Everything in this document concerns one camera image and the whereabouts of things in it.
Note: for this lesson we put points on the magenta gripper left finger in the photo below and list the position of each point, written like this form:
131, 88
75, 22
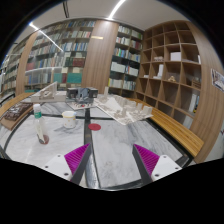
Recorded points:
70, 166

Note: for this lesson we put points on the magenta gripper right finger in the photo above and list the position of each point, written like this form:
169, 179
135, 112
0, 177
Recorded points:
151, 166

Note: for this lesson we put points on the clear plastic water bottle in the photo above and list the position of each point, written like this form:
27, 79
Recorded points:
40, 125

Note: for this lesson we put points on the red round coaster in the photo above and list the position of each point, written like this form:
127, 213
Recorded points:
94, 127

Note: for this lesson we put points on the white plastic cup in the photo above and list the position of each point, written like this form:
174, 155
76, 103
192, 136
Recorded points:
69, 119

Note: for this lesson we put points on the wooden bench table edge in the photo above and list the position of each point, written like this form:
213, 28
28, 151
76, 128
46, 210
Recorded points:
191, 142

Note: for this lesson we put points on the white city architectural model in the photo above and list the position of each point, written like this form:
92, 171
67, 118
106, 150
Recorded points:
121, 109

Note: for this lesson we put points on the dark grey building model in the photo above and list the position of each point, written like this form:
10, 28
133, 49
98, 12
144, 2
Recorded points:
82, 98

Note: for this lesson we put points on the beige cardboard building model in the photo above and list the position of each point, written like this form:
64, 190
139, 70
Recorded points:
49, 94

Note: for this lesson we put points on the dark brown relief model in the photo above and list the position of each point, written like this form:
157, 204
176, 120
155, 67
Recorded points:
17, 110

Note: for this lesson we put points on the wooden cubby shelf unit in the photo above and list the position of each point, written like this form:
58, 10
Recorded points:
170, 71

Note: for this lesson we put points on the open bookshelf with books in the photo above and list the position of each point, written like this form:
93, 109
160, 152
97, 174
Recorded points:
125, 62

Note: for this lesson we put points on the glass-front bookcase with books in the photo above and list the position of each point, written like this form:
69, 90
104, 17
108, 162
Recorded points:
58, 55

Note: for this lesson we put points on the wall poster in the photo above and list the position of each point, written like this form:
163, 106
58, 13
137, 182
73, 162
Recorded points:
217, 80

